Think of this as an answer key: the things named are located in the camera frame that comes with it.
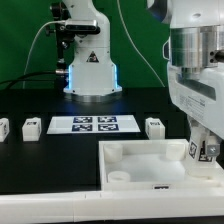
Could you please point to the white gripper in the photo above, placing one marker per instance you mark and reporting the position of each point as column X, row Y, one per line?
column 203, row 101

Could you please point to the white square tabletop tray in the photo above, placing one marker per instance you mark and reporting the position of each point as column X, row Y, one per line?
column 153, row 165

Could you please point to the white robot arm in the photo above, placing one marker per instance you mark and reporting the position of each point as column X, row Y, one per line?
column 195, row 68

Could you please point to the white marker sheet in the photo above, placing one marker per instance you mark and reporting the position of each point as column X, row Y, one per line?
column 93, row 124

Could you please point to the white front fence wall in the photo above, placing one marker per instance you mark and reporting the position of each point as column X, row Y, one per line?
column 94, row 206

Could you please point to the black camera on stand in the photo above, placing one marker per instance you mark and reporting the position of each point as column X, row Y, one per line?
column 61, row 36

